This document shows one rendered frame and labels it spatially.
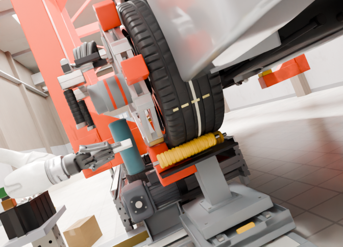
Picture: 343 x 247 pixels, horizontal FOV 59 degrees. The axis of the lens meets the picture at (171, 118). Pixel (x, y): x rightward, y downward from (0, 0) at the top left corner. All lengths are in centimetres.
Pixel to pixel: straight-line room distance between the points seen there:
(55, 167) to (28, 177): 9
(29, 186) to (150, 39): 63
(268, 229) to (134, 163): 63
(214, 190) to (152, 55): 65
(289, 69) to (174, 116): 338
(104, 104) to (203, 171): 51
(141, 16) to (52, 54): 83
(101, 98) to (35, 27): 78
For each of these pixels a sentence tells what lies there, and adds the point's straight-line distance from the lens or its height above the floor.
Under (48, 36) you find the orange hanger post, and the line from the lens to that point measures 190.
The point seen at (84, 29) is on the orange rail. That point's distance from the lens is 773.
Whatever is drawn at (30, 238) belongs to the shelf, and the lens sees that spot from 137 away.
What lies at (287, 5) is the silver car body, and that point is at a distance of 56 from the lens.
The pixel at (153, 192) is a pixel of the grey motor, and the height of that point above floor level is 34.
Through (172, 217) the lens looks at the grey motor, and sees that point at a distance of 180.
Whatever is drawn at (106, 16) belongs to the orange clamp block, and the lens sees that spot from 121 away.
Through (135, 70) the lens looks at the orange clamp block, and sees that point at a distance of 100.
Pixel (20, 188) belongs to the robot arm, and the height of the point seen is 63.
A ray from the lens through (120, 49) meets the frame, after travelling 111.
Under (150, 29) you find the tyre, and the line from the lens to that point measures 109.
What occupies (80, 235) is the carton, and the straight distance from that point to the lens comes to 246.
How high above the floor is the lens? 66
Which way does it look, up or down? level
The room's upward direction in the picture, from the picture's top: 23 degrees counter-clockwise
